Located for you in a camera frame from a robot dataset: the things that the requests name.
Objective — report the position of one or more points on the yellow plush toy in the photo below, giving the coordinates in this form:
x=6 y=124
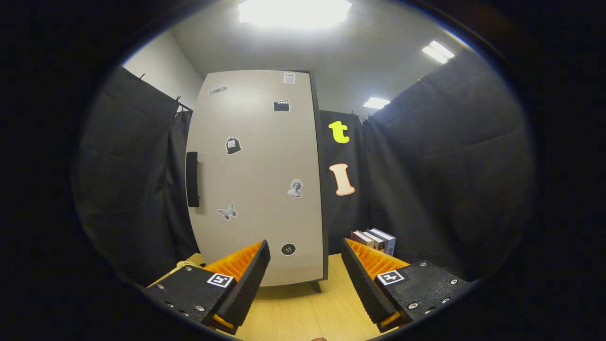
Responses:
x=185 y=264

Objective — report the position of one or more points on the white spine book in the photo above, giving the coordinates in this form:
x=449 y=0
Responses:
x=376 y=240

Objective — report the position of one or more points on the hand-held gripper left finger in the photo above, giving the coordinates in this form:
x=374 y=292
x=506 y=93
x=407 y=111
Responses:
x=251 y=284

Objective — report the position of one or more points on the black backdrop cloth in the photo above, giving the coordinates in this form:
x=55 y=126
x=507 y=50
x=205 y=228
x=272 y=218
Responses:
x=450 y=166

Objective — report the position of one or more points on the large ceiling light panel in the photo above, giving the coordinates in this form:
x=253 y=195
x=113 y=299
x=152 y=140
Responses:
x=293 y=12

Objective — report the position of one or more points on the dark grey cabinet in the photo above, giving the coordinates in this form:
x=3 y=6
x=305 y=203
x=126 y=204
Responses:
x=325 y=255

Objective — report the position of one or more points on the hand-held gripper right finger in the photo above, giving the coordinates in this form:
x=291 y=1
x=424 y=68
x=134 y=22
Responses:
x=362 y=284

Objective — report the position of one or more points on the grey blue book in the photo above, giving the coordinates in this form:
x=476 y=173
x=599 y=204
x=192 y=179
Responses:
x=387 y=239

